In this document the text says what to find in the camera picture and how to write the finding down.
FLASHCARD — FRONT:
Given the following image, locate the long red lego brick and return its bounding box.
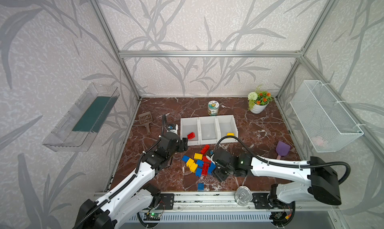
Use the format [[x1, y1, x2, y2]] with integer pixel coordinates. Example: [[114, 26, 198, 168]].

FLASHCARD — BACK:
[[202, 163, 211, 176], [201, 145, 210, 155]]

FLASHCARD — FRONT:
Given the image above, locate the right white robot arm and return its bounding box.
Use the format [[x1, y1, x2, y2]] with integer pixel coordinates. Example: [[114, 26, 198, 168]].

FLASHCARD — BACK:
[[208, 148, 351, 206]]

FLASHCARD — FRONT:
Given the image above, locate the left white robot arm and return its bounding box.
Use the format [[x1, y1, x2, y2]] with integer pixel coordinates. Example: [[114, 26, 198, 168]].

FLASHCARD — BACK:
[[74, 132, 188, 229]]

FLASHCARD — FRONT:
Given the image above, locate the left white bin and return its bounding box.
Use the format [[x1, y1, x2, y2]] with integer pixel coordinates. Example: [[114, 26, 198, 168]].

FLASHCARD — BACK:
[[180, 117, 200, 146]]

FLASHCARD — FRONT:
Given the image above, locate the white bin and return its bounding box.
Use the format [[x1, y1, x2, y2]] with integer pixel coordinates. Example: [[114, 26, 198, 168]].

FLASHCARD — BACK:
[[199, 116, 218, 145], [217, 115, 239, 140], [180, 117, 200, 146]]

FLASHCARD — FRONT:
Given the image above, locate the yellow lego brick top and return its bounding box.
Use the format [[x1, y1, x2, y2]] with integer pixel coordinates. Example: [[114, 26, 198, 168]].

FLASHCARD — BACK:
[[194, 153, 203, 161]]

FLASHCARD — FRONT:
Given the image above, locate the lone blue lego brick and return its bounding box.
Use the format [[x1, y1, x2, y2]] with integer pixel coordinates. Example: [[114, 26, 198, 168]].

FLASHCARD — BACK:
[[198, 183, 205, 191]]

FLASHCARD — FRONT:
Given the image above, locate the clear glass jar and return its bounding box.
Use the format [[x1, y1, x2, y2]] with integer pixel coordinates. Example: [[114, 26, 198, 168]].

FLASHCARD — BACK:
[[234, 186, 253, 207]]

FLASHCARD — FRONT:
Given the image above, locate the brown litter scoop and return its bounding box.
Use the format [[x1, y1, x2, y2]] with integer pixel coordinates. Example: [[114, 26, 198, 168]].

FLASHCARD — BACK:
[[139, 112, 153, 135]]

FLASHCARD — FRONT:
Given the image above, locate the middle white bin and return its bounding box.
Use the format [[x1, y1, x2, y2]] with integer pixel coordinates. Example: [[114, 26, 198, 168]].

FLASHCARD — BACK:
[[199, 116, 218, 145]]

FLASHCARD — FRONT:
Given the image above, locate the right white bin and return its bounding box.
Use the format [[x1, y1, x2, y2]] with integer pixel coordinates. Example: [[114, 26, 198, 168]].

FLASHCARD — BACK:
[[217, 115, 239, 140]]

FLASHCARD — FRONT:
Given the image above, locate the purple scoop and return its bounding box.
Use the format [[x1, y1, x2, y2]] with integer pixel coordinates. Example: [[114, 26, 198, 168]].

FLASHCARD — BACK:
[[276, 141, 291, 160]]

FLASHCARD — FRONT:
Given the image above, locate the potted artificial flower plant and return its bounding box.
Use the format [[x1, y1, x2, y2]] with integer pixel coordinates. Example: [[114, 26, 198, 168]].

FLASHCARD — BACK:
[[248, 85, 273, 114]]

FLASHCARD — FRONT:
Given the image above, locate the clear plastic wall shelf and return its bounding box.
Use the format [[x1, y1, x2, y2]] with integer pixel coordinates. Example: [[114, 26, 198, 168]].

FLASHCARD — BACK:
[[43, 83, 120, 152]]

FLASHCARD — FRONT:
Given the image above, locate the white wire mesh basket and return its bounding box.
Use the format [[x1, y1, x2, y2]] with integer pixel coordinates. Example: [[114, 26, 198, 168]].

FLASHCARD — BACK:
[[290, 80, 364, 153]]

